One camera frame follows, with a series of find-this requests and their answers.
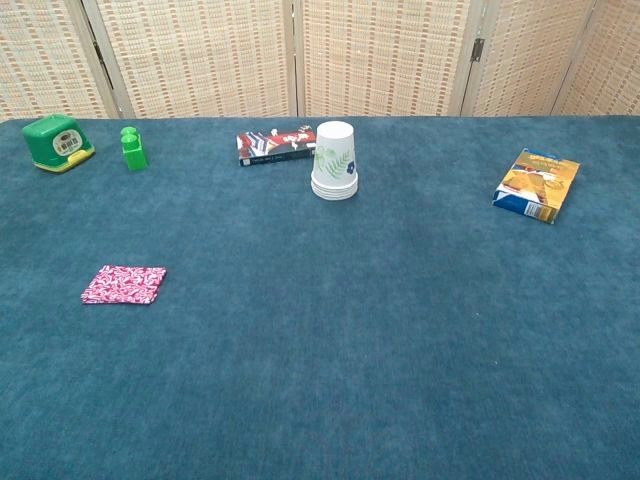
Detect green toy building block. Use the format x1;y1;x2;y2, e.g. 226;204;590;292
119;125;150;173

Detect black red white book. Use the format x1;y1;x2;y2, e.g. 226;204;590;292
236;124;319;168

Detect green box with yellow base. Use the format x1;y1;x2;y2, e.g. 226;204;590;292
21;114;96;174

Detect stacked white paper cups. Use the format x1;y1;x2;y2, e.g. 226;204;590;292
310;120;360;202

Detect woven bamboo screen panel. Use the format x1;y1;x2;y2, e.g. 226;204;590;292
552;0;640;118
82;0;299;119
0;0;121;121
293;0;486;118
459;0;599;118

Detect yellow blue snack box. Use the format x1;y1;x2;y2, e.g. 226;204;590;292
492;147;581;225

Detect blue felt table cover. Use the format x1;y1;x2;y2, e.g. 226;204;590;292
0;115;640;480

